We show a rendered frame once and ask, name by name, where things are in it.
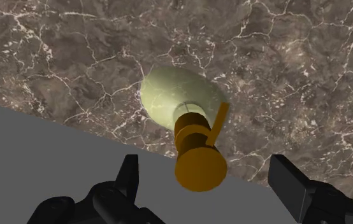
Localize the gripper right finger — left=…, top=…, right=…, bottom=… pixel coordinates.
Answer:
left=267, top=154, right=353, bottom=224

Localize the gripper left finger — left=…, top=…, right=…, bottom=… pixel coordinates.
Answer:
left=26, top=154, right=166, bottom=224

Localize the pale green soap dispenser bottle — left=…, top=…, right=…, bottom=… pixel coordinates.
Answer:
left=140, top=67, right=231, bottom=192

